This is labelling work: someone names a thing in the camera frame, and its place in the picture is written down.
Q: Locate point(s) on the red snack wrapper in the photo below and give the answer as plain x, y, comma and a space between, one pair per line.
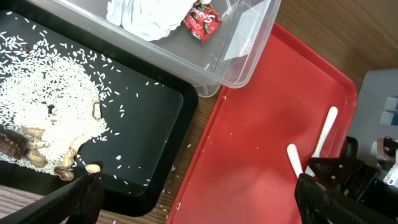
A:
202, 21

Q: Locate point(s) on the large crumpled white napkin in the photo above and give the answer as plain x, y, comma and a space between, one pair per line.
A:
148, 19

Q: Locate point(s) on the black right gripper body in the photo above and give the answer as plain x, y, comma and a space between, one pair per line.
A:
359, 181

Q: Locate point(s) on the white plastic spoon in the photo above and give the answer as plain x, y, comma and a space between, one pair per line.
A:
329, 121

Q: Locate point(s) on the grey dishwasher rack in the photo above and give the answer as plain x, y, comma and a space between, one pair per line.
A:
376, 113

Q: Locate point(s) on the red serving tray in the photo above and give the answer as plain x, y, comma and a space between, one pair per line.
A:
240, 172

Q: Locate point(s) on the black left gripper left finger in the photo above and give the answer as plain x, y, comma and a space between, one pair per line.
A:
77, 202

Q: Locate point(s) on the black waste tray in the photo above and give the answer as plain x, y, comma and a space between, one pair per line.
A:
148, 112

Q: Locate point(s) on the rice and food leftovers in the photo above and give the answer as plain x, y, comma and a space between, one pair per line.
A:
51, 105

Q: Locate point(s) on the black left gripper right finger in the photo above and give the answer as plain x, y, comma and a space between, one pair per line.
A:
319, 203

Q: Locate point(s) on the white plastic fork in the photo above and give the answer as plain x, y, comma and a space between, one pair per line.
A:
294, 159

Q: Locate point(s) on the clear plastic waste bin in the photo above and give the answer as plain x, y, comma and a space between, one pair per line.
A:
229, 57

